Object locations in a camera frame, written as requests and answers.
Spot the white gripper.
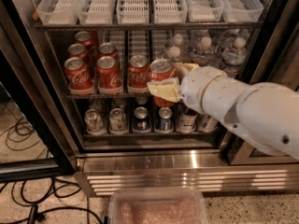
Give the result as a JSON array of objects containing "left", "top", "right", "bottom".
[{"left": 147, "top": 63, "right": 226, "bottom": 114}]

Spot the coke can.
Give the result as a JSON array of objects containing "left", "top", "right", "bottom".
[
  {"left": 64, "top": 57, "right": 94, "bottom": 95},
  {"left": 67, "top": 43, "right": 93, "bottom": 77},
  {"left": 97, "top": 56, "right": 121, "bottom": 94},
  {"left": 75, "top": 31, "right": 95, "bottom": 58},
  {"left": 128, "top": 55, "right": 150, "bottom": 93},
  {"left": 97, "top": 42, "right": 119, "bottom": 61},
  {"left": 149, "top": 59, "right": 175, "bottom": 107}
]

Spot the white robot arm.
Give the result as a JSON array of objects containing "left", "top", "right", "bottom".
[{"left": 147, "top": 66, "right": 299, "bottom": 160}]

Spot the right pepsi can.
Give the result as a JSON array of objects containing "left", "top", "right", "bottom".
[{"left": 155, "top": 107, "right": 174, "bottom": 133}]

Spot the pepsi can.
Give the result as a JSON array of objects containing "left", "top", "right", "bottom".
[
  {"left": 155, "top": 107, "right": 174, "bottom": 133},
  {"left": 133, "top": 106, "right": 150, "bottom": 133}
]

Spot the left pepsi can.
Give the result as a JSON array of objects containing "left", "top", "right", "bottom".
[{"left": 133, "top": 106, "right": 150, "bottom": 133}]

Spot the green soda can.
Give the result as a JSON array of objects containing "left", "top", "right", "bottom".
[
  {"left": 84, "top": 108, "right": 106, "bottom": 136},
  {"left": 109, "top": 108, "right": 128, "bottom": 135}
]

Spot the top shelf tray four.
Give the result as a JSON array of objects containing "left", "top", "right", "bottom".
[{"left": 153, "top": 0, "right": 188, "bottom": 24}]

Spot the top shelf tray five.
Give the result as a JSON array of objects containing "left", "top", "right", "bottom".
[{"left": 185, "top": 0, "right": 224, "bottom": 22}]

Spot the top shelf tray three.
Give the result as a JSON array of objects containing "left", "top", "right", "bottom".
[{"left": 116, "top": 0, "right": 150, "bottom": 24}]

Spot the left green soda can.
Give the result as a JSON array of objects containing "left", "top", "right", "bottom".
[{"left": 84, "top": 108, "right": 106, "bottom": 136}]

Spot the top shelf tray six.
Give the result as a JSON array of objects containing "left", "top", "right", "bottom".
[{"left": 221, "top": 0, "right": 263, "bottom": 22}]

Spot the right glass fridge door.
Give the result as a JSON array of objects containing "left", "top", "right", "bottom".
[{"left": 228, "top": 21, "right": 299, "bottom": 165}]

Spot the top shelf tray two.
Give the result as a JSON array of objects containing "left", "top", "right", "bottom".
[{"left": 77, "top": 0, "right": 116, "bottom": 25}]

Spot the steel fridge bottom grille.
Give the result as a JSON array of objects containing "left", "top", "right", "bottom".
[{"left": 75, "top": 150, "right": 299, "bottom": 197}]

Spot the open fridge door left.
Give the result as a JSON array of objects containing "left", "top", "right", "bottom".
[{"left": 0, "top": 0, "right": 77, "bottom": 182}]

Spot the front left water bottle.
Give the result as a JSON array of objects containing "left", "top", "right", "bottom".
[{"left": 162, "top": 46, "right": 182, "bottom": 63}]

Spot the water bottle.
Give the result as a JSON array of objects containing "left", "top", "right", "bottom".
[
  {"left": 191, "top": 36, "right": 214, "bottom": 66},
  {"left": 162, "top": 46, "right": 182, "bottom": 63},
  {"left": 220, "top": 37, "right": 247, "bottom": 77},
  {"left": 164, "top": 34, "right": 184, "bottom": 52}
]

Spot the front middle water bottle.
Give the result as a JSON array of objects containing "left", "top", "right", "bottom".
[{"left": 191, "top": 36, "right": 214, "bottom": 66}]

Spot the rear left water bottle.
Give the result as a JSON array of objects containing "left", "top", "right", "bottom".
[{"left": 164, "top": 34, "right": 184, "bottom": 52}]

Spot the left brown tea bottle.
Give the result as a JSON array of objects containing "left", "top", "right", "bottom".
[{"left": 177, "top": 104, "right": 198, "bottom": 133}]

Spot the brown tea bottle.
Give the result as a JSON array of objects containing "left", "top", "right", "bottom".
[
  {"left": 197, "top": 115, "right": 218, "bottom": 133},
  {"left": 177, "top": 104, "right": 198, "bottom": 133}
]

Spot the right brown tea bottle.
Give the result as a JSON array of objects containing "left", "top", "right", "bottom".
[{"left": 197, "top": 115, "right": 218, "bottom": 133}]

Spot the front right water bottle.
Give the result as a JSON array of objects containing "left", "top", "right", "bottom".
[{"left": 220, "top": 37, "right": 247, "bottom": 77}]

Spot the clear plastic bin foreground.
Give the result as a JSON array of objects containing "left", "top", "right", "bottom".
[{"left": 108, "top": 187, "right": 208, "bottom": 224}]

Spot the black floor cable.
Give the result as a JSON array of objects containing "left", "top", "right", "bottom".
[{"left": 0, "top": 117, "right": 104, "bottom": 224}]

